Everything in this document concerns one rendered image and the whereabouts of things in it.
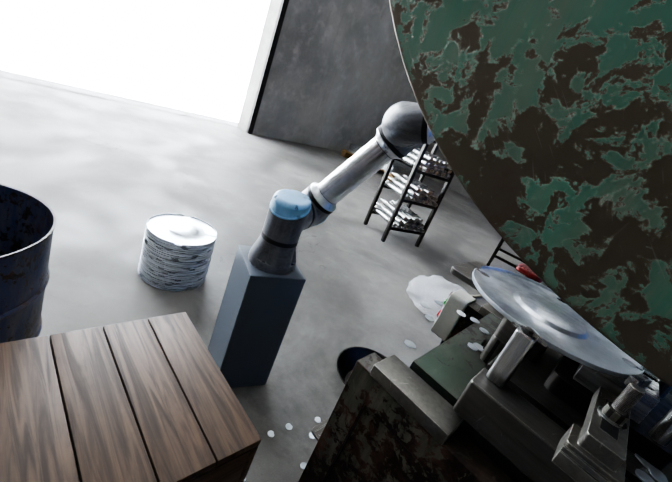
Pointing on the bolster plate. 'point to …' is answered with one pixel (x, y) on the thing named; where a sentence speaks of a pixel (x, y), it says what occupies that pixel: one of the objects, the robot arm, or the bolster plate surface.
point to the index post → (512, 356)
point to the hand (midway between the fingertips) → (542, 255)
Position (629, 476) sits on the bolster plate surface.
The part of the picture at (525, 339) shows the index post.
